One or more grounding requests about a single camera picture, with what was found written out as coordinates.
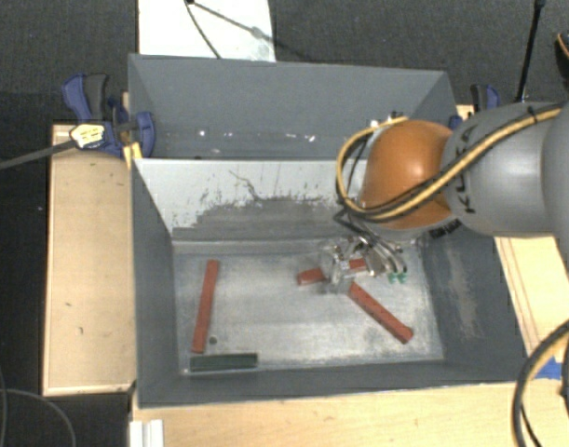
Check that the red-brown flat block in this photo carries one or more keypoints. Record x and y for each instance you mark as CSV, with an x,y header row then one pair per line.
x,y
310,275
382,314
206,305

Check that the pale wood board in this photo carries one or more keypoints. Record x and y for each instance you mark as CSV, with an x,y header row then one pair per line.
x,y
88,273

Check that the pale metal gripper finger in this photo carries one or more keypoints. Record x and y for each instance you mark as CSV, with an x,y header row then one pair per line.
x,y
341,281
336,256

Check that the grey metal bin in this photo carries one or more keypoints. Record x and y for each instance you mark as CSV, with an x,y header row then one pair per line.
x,y
275,305

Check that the dark green flat block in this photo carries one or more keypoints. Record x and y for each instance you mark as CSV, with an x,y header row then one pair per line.
x,y
223,362

